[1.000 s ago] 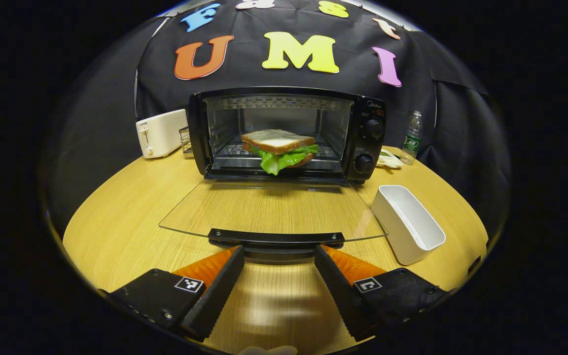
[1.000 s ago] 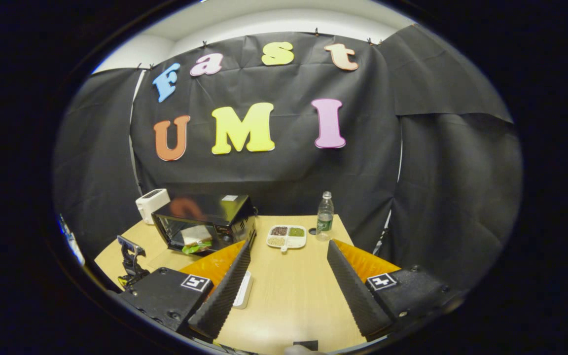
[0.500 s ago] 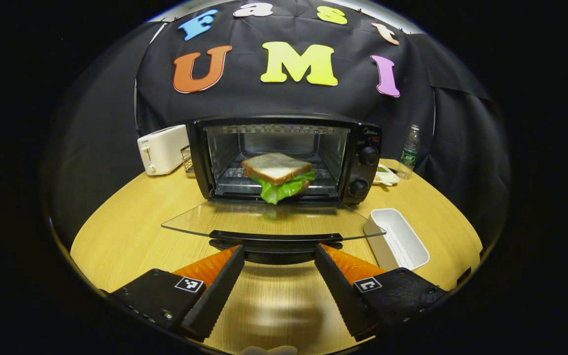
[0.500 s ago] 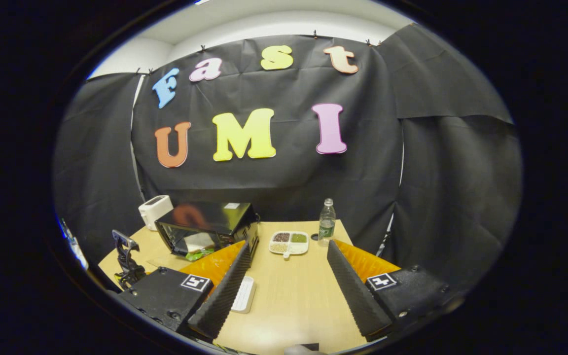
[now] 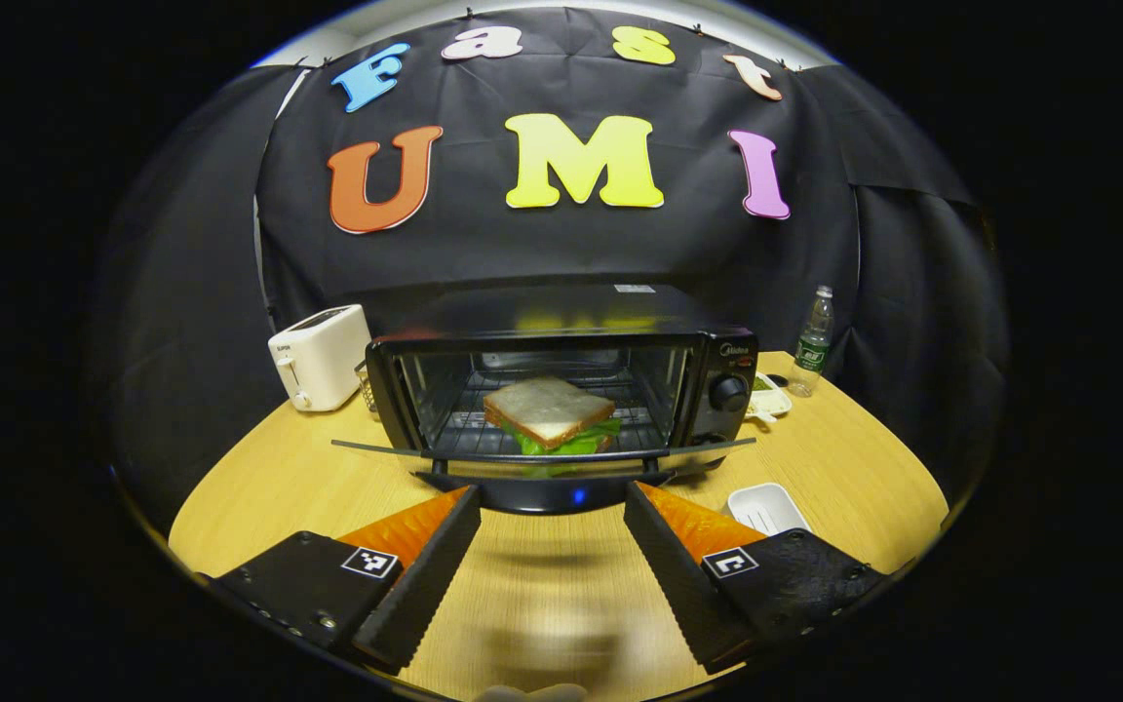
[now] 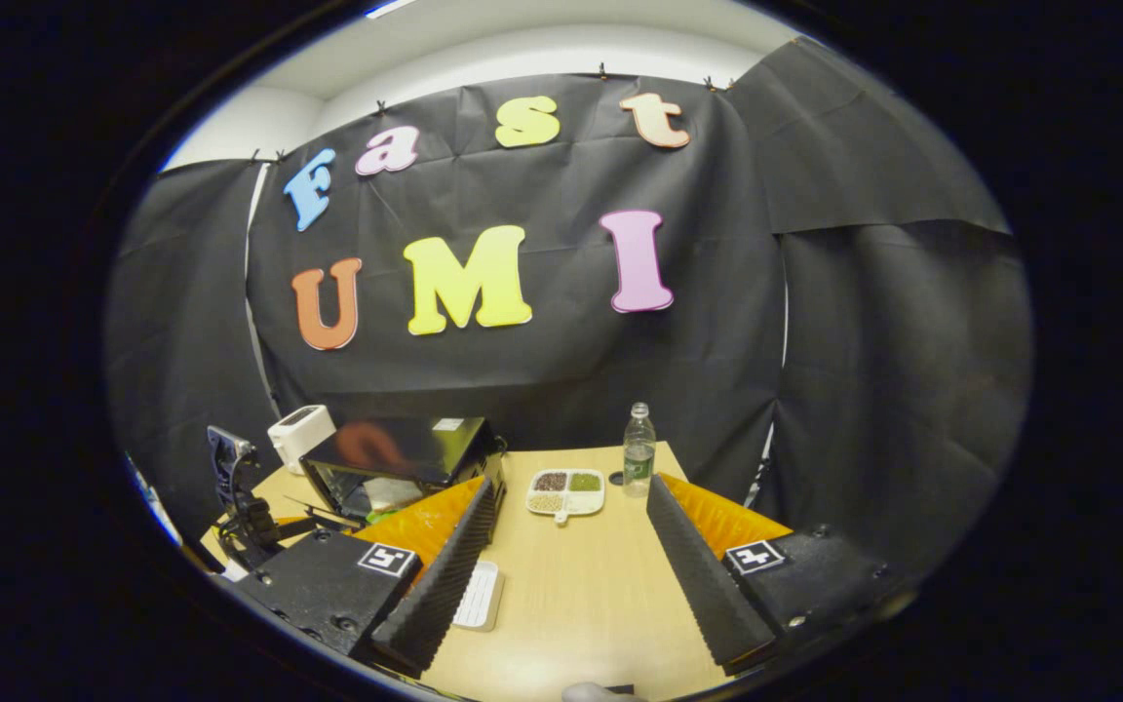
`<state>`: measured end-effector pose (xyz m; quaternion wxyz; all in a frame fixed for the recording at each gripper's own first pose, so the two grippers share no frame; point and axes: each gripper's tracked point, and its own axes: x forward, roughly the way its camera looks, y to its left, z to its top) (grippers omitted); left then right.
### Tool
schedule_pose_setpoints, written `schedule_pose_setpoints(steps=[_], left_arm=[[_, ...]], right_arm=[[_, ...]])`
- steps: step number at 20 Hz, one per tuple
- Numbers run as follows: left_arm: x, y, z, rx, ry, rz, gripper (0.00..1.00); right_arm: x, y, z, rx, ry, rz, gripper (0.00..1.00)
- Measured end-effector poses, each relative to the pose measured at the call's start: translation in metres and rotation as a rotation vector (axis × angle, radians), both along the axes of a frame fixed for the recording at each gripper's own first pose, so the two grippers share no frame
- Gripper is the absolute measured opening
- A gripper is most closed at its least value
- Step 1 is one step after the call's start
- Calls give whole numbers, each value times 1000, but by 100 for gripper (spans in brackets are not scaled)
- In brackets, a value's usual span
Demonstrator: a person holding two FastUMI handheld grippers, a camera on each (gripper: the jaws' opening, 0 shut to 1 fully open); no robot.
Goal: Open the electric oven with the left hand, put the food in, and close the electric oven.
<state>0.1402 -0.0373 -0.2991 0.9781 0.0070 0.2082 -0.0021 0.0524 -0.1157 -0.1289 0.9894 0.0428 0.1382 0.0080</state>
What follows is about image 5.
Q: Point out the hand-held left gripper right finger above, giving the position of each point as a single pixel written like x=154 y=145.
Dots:
x=683 y=585

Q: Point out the white bread lettuce sandwich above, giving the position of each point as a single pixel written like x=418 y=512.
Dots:
x=547 y=409

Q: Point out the clear plastic water bottle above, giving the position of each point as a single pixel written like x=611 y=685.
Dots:
x=813 y=346

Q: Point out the black electric oven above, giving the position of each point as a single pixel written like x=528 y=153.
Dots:
x=571 y=312

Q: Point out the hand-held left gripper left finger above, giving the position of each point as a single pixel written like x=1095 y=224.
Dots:
x=425 y=580

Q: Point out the small white dish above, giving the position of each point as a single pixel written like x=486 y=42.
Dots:
x=768 y=398

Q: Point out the white plastic tray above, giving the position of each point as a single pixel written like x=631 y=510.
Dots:
x=766 y=507

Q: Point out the white toaster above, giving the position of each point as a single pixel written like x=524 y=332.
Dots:
x=323 y=356

